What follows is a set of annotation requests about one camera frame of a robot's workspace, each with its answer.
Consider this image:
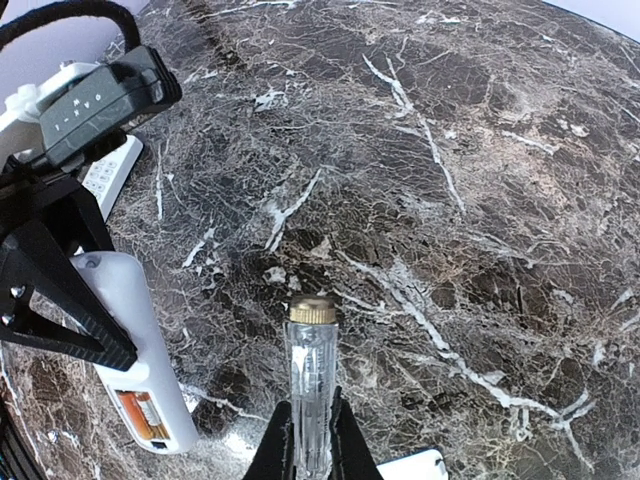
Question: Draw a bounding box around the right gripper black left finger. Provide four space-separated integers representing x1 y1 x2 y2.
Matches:
243 401 295 480

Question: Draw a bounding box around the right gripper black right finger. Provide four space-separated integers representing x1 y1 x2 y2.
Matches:
329 387 382 480

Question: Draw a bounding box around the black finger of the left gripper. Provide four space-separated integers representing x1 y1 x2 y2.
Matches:
1 232 138 371
1 172 115 259

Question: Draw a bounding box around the white battery cover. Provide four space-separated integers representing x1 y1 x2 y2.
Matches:
377 449 449 480

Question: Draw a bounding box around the clear handled screwdriver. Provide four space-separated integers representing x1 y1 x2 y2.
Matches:
285 296 338 479

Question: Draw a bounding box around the white remote with battery compartment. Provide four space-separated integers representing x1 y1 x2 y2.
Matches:
71 252 198 455

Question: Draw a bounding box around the white remote with green buttons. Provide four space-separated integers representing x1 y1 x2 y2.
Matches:
82 135 144 220

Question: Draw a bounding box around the orange battery in remote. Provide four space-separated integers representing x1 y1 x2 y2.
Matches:
116 390 170 441

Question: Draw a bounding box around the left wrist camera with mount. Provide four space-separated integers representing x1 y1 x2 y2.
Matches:
1 1 182 173

